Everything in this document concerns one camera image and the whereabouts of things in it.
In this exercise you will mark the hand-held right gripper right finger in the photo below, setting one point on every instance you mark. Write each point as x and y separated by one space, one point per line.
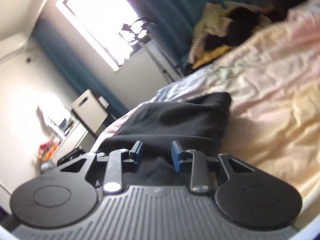
176 155

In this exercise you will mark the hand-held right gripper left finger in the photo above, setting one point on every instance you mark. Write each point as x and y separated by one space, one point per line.
138 152

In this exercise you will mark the black pants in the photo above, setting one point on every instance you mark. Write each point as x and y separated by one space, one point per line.
180 117

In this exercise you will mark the black clothes pile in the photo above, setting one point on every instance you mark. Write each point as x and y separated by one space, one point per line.
240 25

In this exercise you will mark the white chair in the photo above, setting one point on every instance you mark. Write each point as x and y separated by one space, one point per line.
90 110

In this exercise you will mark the white dresser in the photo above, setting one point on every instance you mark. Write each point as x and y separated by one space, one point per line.
72 137

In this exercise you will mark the red orange packets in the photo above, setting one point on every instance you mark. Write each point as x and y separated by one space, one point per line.
48 150

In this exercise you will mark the dresser mirror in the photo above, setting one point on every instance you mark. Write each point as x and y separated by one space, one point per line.
52 110

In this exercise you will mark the yellow cloth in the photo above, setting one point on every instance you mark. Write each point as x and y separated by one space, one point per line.
212 55

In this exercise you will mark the narrow blue curtain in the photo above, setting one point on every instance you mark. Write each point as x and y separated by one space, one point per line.
70 60

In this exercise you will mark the pink bed sheet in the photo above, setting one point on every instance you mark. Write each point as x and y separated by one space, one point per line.
270 85

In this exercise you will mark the window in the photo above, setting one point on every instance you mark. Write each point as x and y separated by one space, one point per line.
100 17

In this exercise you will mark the cream knit blanket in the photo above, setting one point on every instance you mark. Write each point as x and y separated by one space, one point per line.
212 17

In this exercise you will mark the wide blue curtain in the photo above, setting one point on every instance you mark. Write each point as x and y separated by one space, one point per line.
180 2

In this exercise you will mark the air conditioner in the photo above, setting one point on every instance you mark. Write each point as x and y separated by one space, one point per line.
12 46

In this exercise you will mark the wall socket with plug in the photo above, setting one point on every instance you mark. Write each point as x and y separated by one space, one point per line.
30 60

